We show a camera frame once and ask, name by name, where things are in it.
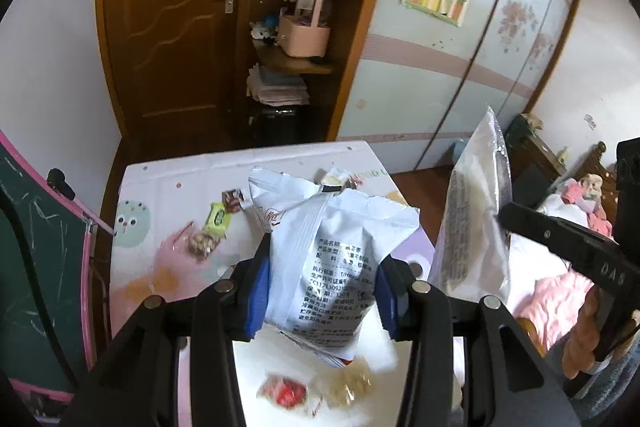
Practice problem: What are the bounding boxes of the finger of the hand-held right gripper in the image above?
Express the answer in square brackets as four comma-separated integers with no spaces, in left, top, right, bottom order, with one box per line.
[497,202,632,294]

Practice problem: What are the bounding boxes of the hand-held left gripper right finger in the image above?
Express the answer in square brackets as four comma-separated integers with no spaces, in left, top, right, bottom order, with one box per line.
[375,257,581,427]

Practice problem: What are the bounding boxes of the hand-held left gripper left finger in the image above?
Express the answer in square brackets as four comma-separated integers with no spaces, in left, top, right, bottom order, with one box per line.
[62,232,273,427]

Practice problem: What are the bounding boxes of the white printed snack bag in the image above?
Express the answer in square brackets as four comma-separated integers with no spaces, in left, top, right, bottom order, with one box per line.
[248,167,421,368]

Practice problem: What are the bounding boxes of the white clear snack bag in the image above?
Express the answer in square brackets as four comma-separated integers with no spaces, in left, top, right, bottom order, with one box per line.
[429,106,513,308]

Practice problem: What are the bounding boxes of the person's right forearm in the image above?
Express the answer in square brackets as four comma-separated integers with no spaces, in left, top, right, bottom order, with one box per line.
[565,339,640,427]

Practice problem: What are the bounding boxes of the person's right hand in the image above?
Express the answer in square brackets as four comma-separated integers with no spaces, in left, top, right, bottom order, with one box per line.
[562,289,601,378]

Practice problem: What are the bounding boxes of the white bedding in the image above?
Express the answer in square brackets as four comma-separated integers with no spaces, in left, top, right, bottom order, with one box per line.
[507,194,573,268]

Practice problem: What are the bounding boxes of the plush doll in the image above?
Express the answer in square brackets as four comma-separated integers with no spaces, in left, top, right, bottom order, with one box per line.
[560,174,613,233]

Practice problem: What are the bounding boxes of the white paper roll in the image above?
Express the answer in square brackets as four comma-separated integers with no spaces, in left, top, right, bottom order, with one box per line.
[400,254,435,283]

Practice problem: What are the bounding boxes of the pink clothing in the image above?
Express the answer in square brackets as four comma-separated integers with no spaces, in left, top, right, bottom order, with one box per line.
[515,269,596,348]

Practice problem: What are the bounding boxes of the dark wooden nightstand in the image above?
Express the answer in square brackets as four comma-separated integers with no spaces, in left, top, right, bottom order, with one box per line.
[505,114,568,208]

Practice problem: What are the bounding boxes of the green snack packet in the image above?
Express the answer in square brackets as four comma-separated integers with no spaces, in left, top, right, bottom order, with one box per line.
[205,202,235,238]

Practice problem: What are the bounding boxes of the clear plastic snack packet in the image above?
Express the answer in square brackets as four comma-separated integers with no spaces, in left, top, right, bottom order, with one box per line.
[320,357,376,408]

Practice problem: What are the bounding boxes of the red snack packet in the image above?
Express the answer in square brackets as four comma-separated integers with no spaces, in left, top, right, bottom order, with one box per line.
[256,372,326,419]

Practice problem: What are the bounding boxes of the light blue plastic container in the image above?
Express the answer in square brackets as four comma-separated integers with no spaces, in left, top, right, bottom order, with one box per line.
[450,138,471,168]

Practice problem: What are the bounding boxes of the small white yellow snack packet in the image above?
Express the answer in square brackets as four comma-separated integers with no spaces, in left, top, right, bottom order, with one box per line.
[314,162,366,195]

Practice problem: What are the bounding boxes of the black bin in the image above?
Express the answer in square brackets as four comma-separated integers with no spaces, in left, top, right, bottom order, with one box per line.
[250,104,308,146]

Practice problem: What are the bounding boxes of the pale blue floral wardrobe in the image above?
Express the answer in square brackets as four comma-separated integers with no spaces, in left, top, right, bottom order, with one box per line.
[335,0,583,172]

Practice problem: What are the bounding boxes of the stack of folded towels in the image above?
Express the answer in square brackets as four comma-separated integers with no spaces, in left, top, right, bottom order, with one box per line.
[246,64,311,106]

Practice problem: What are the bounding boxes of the pink framed chalkboard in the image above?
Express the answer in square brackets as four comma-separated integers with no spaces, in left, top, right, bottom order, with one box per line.
[0,132,116,403]

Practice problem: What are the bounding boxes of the black clamp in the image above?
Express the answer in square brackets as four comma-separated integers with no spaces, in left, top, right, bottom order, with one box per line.
[47,168,76,200]

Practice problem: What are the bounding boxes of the pink basket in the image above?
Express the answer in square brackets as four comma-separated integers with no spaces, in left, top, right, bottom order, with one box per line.
[277,0,332,58]

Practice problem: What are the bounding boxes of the small plush toys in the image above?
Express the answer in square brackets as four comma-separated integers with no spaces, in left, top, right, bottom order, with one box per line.
[250,13,281,48]

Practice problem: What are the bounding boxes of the wooden corner shelf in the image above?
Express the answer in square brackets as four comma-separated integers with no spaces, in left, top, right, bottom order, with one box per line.
[235,0,401,148]

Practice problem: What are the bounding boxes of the brown wooden door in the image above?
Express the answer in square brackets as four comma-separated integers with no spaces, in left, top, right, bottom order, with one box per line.
[95,0,261,142]

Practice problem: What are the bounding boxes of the black cable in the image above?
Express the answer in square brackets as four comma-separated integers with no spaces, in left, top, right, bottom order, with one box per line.
[0,189,36,288]

